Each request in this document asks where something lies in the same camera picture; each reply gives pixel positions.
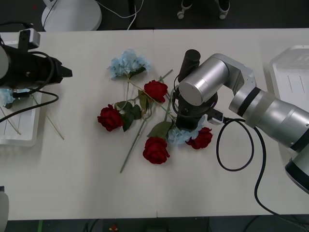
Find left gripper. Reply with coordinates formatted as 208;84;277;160
23;49;73;89

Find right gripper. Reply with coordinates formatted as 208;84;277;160
176;114;206;131

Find pale blue flower with stem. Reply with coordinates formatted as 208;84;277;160
107;48;176;120
0;88;22;135

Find red rose with leaves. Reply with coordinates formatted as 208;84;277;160
97;69;174;133

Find red rose with leaf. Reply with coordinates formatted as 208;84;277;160
142;89;174;165

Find red rose with long stem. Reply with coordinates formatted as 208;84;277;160
120;81;169;174

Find white round stand base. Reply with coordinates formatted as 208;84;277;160
41;0;102;32

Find thin tan twig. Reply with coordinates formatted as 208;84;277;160
46;115;65;141

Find shallow white box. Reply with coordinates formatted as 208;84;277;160
0;31;43;147
268;45;309;103

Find chair with white casters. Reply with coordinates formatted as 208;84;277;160
177;0;230;20

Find white cable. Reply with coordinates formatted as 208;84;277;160
96;0;145;31

